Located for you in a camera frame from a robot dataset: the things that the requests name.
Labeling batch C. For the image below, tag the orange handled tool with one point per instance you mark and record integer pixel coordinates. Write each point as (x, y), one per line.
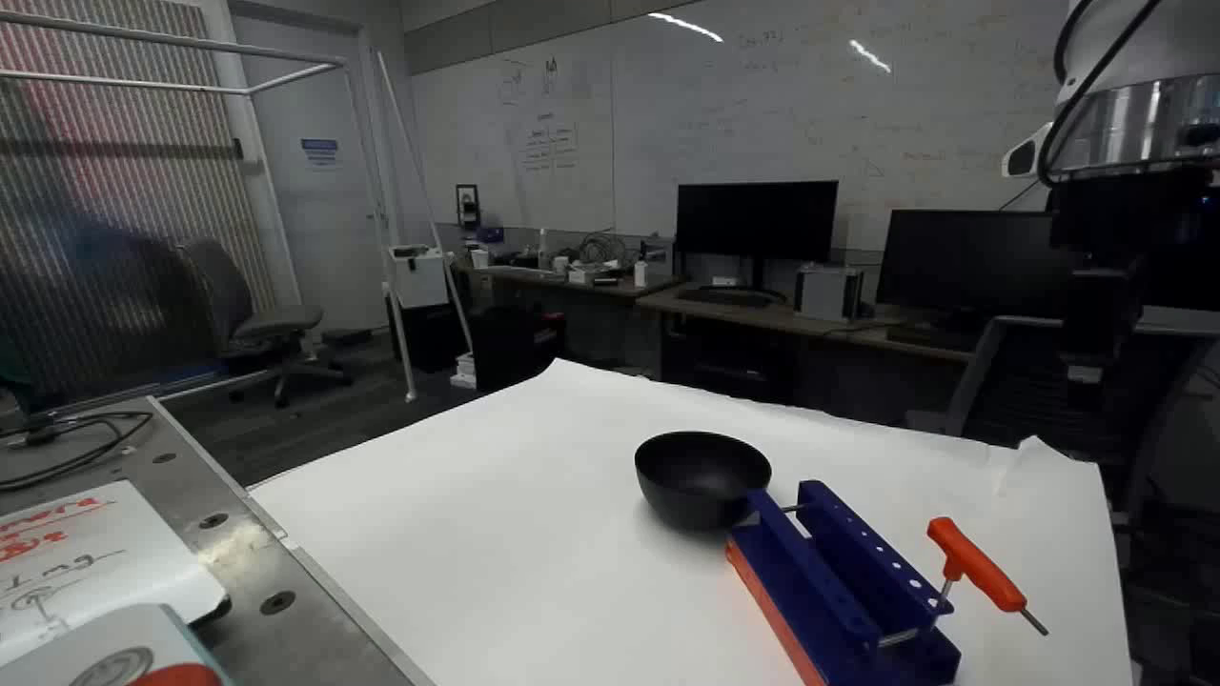
(962, 557)

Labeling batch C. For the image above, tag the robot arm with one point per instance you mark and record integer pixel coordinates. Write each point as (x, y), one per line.
(1128, 148)

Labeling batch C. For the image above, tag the black bowl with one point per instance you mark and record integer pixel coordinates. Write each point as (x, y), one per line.
(700, 476)

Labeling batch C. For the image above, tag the long office desk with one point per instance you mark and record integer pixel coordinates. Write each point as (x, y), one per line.
(616, 326)

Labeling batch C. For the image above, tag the left black monitor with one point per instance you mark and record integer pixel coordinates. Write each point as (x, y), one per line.
(756, 219)

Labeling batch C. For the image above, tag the black monitor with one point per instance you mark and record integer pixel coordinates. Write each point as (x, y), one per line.
(972, 261)
(756, 219)

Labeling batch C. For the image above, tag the white box on stand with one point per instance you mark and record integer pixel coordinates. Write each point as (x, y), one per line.
(415, 275)

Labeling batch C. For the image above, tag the white paper sheet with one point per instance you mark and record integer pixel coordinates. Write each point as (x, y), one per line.
(506, 543)

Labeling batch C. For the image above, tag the right black monitor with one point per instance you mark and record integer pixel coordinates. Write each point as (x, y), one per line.
(972, 261)

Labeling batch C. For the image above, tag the blue perforated rack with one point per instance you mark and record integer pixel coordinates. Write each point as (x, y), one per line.
(841, 598)

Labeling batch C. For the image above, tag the grey office chair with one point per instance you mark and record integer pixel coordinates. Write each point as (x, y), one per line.
(279, 340)

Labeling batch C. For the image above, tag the white red round object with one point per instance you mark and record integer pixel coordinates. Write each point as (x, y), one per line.
(141, 645)

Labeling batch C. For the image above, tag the white paper with writing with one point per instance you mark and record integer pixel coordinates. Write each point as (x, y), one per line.
(76, 557)

